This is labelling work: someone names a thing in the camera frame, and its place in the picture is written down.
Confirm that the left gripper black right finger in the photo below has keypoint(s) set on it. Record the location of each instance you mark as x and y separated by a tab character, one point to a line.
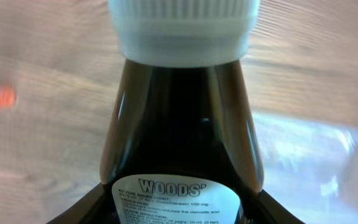
262	208

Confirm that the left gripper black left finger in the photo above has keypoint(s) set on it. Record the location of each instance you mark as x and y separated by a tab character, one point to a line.
90	209

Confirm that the dark syrup bottle white cap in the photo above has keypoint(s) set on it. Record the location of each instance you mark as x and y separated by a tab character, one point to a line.
181	146

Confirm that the clear plastic container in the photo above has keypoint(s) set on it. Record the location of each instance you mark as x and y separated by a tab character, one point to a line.
311	167

